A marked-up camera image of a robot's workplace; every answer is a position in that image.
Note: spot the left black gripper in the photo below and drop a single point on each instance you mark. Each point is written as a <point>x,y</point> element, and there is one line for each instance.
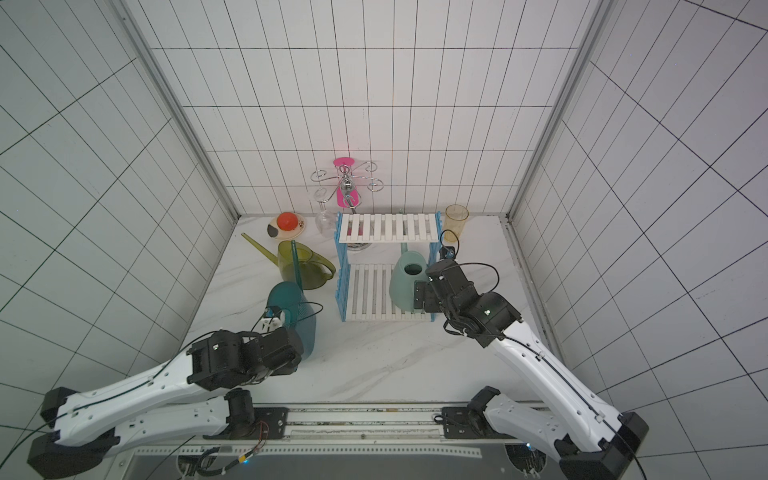
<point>284,369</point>

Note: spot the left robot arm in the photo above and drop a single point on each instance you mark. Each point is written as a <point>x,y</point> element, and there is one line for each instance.
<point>200,392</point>

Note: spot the red ball on plate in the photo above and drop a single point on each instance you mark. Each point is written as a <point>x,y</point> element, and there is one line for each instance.
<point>287,222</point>

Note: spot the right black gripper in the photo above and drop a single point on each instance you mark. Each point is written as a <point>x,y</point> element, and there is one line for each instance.
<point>429,294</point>

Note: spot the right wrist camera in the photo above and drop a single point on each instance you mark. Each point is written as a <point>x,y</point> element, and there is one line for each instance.
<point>449,250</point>

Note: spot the pink hanging cup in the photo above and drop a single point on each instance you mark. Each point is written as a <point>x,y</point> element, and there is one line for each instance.
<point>346,192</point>

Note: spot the olive green watering can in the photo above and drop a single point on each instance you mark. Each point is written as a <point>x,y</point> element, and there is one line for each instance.
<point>298,263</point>

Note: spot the yellow transparent cup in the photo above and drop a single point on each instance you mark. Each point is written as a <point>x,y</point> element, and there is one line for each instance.
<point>455,219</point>

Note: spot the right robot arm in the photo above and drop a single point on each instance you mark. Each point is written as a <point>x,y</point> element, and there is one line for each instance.
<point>540,372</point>

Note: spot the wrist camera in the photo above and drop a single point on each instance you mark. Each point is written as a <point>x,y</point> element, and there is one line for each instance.
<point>449,250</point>
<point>272,319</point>

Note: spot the dark teal watering can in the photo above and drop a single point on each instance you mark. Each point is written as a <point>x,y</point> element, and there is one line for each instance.
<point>300,314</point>

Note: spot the small patterned plate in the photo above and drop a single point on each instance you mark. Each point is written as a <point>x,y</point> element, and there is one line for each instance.
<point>274,232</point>

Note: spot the clear wine glass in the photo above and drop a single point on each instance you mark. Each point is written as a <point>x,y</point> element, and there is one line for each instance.
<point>326,221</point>

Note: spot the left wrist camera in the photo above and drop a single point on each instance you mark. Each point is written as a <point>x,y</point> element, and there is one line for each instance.
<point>272,319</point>

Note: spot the mint green watering can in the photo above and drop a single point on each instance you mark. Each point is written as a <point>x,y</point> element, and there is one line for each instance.
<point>409,269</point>

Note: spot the aluminium mounting rail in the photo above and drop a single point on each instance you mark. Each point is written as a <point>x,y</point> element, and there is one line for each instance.
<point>360,429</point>

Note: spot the white blue slatted shelf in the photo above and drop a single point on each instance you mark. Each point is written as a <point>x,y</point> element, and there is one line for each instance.
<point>368,247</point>

